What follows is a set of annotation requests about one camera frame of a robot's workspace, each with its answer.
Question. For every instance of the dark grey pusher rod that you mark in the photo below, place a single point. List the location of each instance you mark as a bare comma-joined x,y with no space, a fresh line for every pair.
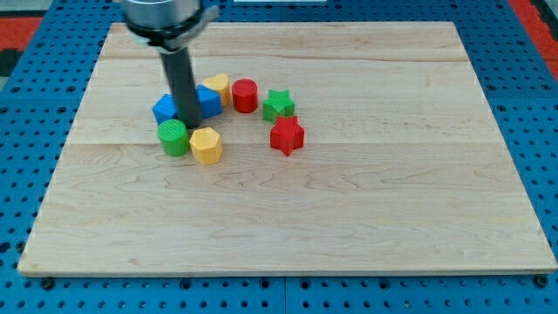
180,79

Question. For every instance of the yellow heart block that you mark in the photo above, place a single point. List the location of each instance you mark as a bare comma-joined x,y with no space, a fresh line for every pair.
219,83

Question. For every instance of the blue triangle block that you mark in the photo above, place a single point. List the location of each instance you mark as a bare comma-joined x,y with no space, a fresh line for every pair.
210,102

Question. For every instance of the blue cube block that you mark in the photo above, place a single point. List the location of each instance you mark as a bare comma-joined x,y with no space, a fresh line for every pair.
164,109

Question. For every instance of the green cylinder block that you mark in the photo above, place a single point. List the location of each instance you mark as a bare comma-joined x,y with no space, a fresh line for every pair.
173,137

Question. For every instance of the red cylinder block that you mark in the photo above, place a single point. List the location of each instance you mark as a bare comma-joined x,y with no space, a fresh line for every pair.
245,95

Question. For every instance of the yellow hexagon block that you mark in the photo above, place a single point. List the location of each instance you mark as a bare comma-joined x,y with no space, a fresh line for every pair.
206,145

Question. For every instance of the green star block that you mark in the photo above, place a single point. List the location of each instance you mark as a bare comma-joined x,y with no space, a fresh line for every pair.
278,103

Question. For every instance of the wooden board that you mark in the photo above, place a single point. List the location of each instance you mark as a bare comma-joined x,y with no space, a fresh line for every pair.
403,171

